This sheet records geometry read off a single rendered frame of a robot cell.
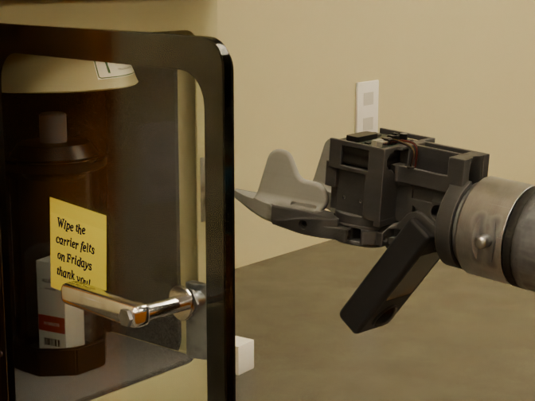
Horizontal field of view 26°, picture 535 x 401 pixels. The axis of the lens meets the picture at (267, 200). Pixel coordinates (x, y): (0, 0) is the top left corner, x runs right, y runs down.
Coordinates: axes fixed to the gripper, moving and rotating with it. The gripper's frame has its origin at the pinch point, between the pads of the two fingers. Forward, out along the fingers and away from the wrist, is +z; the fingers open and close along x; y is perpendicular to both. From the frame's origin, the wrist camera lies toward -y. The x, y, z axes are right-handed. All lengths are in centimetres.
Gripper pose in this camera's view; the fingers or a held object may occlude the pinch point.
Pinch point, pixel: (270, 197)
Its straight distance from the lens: 99.7
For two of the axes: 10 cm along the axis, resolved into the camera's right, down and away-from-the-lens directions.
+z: -7.6, -2.0, 6.2
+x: -6.5, 1.6, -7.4
